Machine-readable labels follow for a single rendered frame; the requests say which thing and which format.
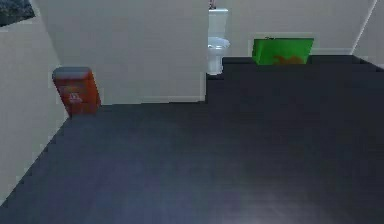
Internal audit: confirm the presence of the white toilet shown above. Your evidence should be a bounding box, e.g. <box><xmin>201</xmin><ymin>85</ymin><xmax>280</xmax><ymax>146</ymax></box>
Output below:
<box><xmin>207</xmin><ymin>8</ymin><xmax>231</xmax><ymax>75</ymax></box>

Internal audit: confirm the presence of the dark framed wall picture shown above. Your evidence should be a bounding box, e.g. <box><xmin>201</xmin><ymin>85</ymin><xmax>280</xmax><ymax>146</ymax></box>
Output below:
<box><xmin>0</xmin><ymin>0</ymin><xmax>36</xmax><ymax>28</ymax></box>

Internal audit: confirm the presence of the red bin with grey lid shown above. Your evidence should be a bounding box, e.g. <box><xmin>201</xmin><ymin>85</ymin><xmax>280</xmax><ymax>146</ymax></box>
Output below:
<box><xmin>51</xmin><ymin>66</ymin><xmax>102</xmax><ymax>118</ymax></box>

